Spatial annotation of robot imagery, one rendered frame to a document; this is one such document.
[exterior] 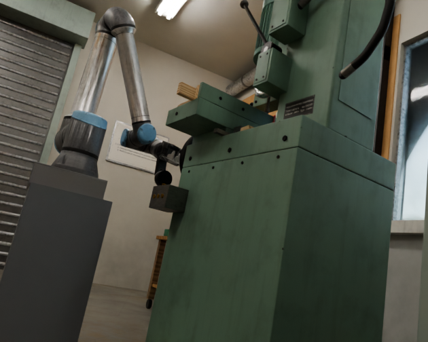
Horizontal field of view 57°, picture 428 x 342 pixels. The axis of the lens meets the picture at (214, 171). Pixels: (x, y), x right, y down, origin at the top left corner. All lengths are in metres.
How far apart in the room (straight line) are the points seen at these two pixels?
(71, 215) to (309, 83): 0.96
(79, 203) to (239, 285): 0.75
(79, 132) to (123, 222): 2.72
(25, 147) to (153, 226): 1.53
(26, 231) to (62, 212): 0.13
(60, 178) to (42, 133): 2.69
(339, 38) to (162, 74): 3.67
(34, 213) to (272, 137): 0.89
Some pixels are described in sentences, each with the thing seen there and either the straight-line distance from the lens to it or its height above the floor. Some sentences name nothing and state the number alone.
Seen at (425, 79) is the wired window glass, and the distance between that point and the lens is 3.04.
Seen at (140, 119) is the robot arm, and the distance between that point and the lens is 1.86.
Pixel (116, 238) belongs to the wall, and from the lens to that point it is 4.31.
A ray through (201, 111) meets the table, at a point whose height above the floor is 0.85.
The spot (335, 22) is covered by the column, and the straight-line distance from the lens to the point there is 1.31.
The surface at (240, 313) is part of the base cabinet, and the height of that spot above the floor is 0.28.
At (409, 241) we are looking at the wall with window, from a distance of 2.62.
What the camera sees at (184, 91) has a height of 0.91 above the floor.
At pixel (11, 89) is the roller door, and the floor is 1.66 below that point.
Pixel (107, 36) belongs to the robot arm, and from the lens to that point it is 2.06.
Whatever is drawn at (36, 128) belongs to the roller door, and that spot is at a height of 1.36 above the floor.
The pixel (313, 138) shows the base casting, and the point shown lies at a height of 0.75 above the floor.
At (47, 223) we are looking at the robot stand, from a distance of 1.55.
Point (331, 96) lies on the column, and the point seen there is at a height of 0.90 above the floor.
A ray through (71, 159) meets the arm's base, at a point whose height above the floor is 0.68.
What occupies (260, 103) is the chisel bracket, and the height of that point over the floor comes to 1.01.
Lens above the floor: 0.38
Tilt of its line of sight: 13 degrees up
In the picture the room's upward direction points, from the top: 11 degrees clockwise
